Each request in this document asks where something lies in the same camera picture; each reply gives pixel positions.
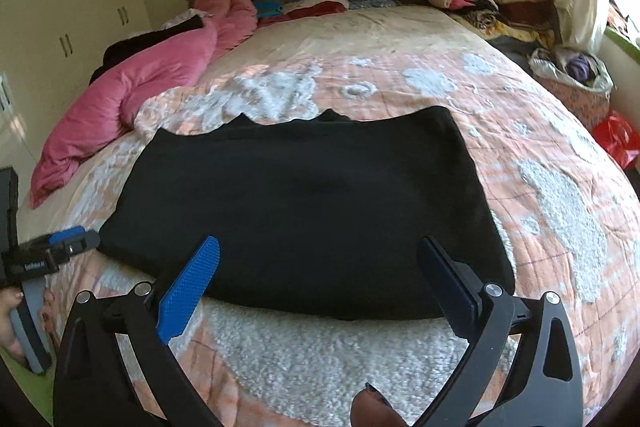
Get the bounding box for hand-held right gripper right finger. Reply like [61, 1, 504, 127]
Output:
[417, 236, 585, 427]

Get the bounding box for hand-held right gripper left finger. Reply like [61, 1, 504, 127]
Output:
[52, 234, 222, 427]

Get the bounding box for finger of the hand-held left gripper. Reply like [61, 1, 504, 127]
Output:
[47, 226, 101, 260]

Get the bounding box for black sweater with orange patches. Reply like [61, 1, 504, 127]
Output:
[97, 106, 517, 322]

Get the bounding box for person's left forearm green sleeve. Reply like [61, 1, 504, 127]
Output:
[0, 354, 57, 424]

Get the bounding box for person's left hand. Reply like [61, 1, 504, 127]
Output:
[0, 287, 55, 365]

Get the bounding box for person's right hand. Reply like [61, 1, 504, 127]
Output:
[351, 384, 404, 427]

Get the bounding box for peach floral blanket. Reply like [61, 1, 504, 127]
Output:
[47, 24, 640, 427]

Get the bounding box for pink duvet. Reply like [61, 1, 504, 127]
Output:
[29, 0, 259, 210]

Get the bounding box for black garment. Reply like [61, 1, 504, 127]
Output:
[89, 14, 206, 86]

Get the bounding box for pink storage basket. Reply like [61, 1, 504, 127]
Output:
[540, 77, 614, 134]

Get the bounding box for red plastic bag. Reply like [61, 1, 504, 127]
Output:
[592, 111, 640, 170]

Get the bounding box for cream wardrobe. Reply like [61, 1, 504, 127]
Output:
[0, 0, 151, 168]

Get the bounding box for white plastic bag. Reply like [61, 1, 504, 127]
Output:
[529, 47, 614, 96]

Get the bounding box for light pink cloth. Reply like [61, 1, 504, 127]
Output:
[162, 7, 202, 26]

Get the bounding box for beige bed sheet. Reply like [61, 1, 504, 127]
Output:
[30, 4, 503, 220]

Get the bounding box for red folded cloth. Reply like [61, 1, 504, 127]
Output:
[262, 2, 349, 24]

